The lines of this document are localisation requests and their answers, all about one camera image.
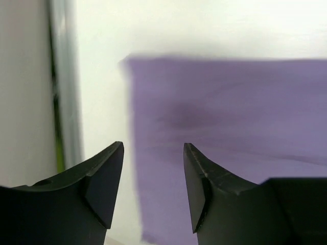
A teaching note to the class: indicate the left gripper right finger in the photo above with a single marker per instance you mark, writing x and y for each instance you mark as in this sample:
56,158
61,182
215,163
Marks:
227,209

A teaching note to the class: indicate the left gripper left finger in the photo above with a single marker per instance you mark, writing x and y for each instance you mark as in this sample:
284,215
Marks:
75,206

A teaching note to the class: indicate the purple t shirt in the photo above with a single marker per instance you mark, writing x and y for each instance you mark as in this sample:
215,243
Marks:
257,119

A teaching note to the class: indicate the aluminium frame rail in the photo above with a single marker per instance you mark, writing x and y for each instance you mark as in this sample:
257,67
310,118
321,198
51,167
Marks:
66,89

